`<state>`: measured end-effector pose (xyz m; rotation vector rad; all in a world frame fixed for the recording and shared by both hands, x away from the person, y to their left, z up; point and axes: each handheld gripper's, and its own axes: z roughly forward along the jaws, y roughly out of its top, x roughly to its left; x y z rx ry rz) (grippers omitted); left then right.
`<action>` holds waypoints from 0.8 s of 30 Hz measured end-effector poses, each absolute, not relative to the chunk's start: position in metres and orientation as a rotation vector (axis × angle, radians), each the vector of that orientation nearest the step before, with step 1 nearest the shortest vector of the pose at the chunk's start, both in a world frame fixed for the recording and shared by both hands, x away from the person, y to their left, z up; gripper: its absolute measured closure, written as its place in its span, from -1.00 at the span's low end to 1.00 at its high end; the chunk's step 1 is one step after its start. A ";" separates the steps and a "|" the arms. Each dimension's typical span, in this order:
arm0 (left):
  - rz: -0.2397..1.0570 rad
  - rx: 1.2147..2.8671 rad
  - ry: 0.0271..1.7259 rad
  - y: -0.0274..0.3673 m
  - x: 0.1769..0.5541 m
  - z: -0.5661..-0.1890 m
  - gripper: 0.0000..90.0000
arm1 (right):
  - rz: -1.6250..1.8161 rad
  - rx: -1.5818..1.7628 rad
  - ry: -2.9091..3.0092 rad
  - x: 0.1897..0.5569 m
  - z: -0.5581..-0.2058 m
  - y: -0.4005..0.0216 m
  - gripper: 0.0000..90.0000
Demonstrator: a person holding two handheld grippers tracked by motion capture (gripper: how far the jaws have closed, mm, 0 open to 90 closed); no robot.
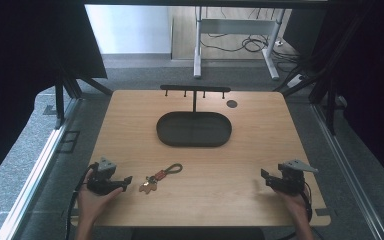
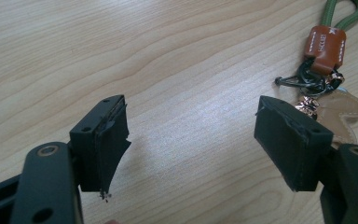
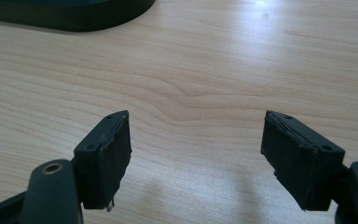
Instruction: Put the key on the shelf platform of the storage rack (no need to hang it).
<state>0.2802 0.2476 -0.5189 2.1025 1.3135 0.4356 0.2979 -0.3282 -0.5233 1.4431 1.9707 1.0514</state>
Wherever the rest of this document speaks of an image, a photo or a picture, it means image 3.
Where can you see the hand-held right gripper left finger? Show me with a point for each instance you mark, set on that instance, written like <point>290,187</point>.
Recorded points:
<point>104,165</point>

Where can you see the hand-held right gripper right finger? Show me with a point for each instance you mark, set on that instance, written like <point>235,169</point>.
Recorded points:
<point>298,165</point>

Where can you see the dark round base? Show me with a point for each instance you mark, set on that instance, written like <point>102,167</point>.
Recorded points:
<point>65,14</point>

